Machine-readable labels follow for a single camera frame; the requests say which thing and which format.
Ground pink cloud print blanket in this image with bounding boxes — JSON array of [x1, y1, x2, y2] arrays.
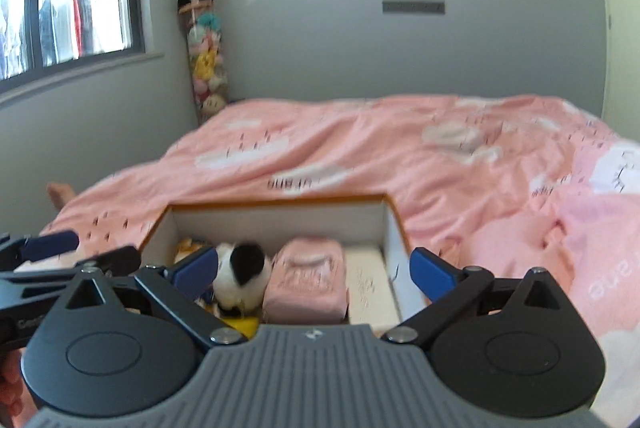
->
[[40, 94, 640, 428]]

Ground yellow object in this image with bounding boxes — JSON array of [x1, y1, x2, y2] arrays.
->
[[220, 315, 261, 339]]

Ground hanging clothes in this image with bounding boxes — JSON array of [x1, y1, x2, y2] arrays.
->
[[37, 0, 96, 64]]

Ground white door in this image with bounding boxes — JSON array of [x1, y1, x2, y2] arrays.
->
[[587, 0, 640, 139]]

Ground person's left hand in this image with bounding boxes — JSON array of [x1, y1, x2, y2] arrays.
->
[[0, 350, 31, 414]]

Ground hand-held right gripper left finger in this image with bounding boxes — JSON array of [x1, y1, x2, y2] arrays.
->
[[62, 249, 251, 349]]

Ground pink fabric pouch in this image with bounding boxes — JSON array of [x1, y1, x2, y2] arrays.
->
[[262, 237, 349, 324]]

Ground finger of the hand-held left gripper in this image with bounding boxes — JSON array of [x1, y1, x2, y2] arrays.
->
[[0, 230, 81, 261], [0, 245, 142, 295]]

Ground pink white cow plush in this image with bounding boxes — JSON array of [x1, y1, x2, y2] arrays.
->
[[210, 242, 273, 311]]

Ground orange cardboard box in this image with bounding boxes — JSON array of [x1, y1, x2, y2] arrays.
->
[[140, 193, 431, 339]]

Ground white glasses case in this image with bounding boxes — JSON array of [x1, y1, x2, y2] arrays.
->
[[345, 245, 402, 326]]

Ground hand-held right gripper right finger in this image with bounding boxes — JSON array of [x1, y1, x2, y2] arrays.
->
[[382, 247, 573, 344]]

